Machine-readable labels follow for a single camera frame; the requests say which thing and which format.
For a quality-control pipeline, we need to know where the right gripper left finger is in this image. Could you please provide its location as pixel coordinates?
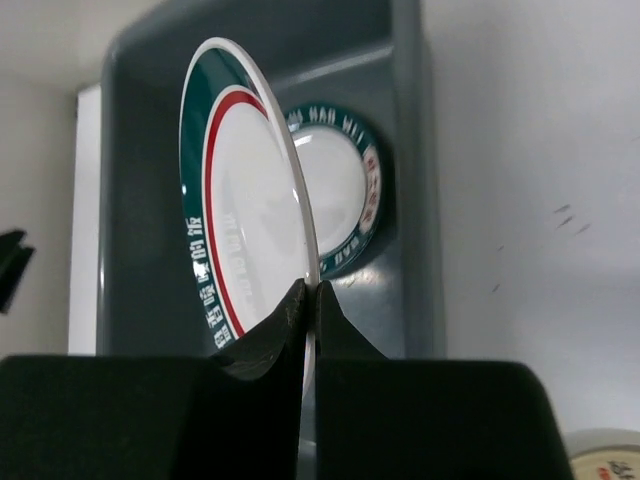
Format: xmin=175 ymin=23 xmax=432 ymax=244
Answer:
xmin=1 ymin=281 xmax=306 ymax=479

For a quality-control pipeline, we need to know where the white plate green text rim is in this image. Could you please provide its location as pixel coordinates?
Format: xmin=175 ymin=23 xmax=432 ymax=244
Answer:
xmin=285 ymin=102 xmax=385 ymax=279

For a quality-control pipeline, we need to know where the grey plastic bin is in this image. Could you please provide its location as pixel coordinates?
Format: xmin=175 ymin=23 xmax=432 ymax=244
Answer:
xmin=97 ymin=1 xmax=445 ymax=358

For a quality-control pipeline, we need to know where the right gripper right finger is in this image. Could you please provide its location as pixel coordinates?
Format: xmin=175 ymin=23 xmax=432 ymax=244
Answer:
xmin=315 ymin=282 xmax=572 ymax=479

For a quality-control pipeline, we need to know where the white plate green red rim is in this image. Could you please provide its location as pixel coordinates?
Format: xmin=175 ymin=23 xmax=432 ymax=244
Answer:
xmin=178 ymin=36 xmax=321 ymax=384

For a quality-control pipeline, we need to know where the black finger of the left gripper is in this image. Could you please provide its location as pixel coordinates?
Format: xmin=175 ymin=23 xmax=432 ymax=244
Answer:
xmin=0 ymin=229 xmax=35 ymax=313

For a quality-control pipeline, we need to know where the small green patterned plate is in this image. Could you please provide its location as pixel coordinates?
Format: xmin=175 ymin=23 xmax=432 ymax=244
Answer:
xmin=564 ymin=428 xmax=640 ymax=480

